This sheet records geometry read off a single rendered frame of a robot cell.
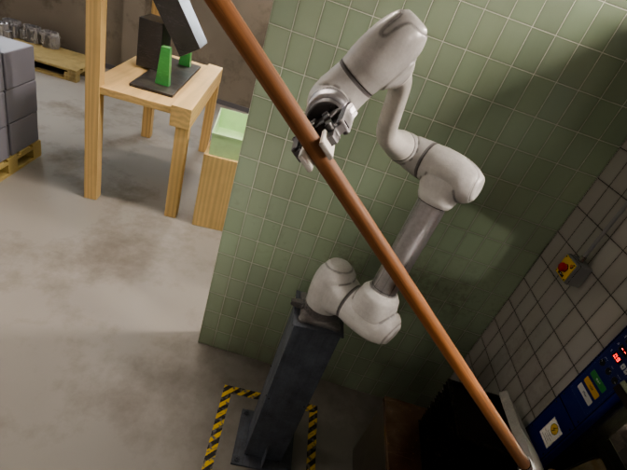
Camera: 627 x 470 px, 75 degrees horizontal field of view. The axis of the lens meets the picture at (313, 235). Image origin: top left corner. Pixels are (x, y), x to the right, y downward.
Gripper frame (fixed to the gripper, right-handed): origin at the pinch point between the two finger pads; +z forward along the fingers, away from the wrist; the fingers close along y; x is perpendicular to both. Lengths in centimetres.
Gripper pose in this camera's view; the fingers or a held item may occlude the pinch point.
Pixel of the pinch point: (317, 150)
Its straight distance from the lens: 65.3
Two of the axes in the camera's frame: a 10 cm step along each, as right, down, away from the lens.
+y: -8.3, 4.3, 3.6
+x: -5.5, -7.4, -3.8
